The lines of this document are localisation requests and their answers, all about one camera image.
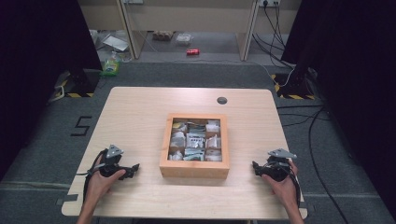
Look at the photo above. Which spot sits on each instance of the red drink can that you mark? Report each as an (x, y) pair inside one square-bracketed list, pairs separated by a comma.
[(192, 51)]

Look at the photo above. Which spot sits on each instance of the wooden compartment box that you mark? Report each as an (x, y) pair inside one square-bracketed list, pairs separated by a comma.
[(194, 173)]

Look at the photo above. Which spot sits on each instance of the black stand base striped tape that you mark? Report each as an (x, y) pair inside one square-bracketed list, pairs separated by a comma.
[(81, 84), (295, 88)]

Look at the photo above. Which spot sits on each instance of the wooden framed glass lid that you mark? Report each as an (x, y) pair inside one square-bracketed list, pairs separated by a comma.
[(225, 140)]

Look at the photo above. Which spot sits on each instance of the black curtain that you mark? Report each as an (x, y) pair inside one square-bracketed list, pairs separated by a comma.
[(37, 62), (358, 77)]

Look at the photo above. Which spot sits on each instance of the grey tape piece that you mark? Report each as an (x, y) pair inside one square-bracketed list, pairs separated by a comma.
[(67, 199), (308, 207)]

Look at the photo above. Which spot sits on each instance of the person's right hand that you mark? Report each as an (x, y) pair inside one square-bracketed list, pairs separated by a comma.
[(286, 191)]

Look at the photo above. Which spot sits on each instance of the white wall socket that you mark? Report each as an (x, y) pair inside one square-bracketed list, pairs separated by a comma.
[(269, 2)]

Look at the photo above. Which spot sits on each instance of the person's left hand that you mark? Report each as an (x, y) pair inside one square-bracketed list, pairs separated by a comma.
[(101, 186)]

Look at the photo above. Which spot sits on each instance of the grey round table grommet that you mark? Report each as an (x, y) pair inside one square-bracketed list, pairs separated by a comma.
[(221, 100)]

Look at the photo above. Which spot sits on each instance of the brown cardboard tray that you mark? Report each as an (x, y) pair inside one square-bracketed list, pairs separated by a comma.
[(162, 35)]

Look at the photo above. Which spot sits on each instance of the clear plastic bag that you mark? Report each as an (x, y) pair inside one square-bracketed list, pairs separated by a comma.
[(183, 39)]

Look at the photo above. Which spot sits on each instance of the black tape floor mark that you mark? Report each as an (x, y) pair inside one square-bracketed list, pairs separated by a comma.
[(81, 126)]

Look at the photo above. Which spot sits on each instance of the white plastic sheet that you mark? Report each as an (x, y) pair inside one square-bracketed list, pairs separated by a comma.
[(115, 42)]

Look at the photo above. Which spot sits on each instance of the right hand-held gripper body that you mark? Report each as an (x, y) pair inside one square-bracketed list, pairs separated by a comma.
[(278, 169)]

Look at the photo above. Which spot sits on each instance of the green plastic bottle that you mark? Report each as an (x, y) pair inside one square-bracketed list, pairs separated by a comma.
[(110, 66)]

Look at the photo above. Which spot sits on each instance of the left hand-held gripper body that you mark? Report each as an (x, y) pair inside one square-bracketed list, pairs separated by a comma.
[(109, 165)]

